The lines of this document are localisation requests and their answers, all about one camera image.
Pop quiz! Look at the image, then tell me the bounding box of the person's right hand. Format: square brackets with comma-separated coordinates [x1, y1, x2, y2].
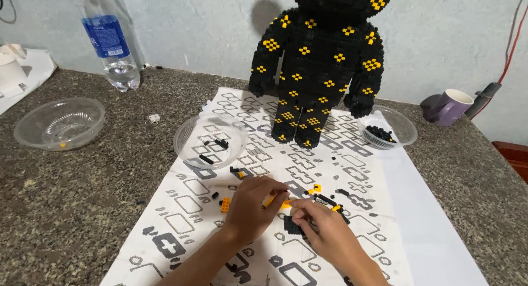
[289, 198, 364, 275]

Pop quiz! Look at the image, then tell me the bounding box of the person's left hand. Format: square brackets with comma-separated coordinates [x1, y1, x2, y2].
[225, 176, 290, 245]

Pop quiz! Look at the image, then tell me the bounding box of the yellow brick strip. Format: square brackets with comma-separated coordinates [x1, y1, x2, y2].
[263, 195, 294, 209]

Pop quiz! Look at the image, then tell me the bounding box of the black brick plate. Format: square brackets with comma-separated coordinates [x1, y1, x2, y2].
[282, 214, 308, 237]

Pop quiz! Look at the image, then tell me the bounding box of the cluster of black yellow bricks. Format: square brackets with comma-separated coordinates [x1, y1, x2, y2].
[313, 193, 352, 226]

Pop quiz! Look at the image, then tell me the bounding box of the white printed instruction sheet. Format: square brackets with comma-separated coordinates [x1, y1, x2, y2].
[99, 86, 490, 286]

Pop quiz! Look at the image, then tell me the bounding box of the clear plastic bowl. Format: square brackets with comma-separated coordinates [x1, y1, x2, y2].
[357, 105, 418, 151]
[173, 114, 249, 171]
[13, 97, 106, 152]

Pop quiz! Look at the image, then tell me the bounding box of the heap of small black bricks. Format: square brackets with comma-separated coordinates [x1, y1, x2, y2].
[365, 125, 397, 145]

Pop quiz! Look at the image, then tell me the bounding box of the black and yellow brick bear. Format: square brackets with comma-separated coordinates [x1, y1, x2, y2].
[248, 0, 396, 150]

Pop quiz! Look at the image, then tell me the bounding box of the purple mug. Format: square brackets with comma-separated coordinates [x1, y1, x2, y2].
[421, 88, 475, 127]

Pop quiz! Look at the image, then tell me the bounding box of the red-brown wooden furniture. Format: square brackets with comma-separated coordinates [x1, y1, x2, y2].
[491, 140, 528, 184]

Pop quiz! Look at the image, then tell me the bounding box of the grey pipe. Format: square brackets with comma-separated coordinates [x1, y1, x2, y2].
[465, 82, 503, 120]

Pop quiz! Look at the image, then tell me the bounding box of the clear plastic water bottle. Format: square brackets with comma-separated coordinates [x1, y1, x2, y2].
[80, 0, 142, 93]

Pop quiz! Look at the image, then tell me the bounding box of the red cable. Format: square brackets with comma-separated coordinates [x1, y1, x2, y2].
[497, 5, 528, 85]

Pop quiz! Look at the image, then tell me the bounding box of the black cable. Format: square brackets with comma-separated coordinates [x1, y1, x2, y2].
[0, 0, 17, 25]

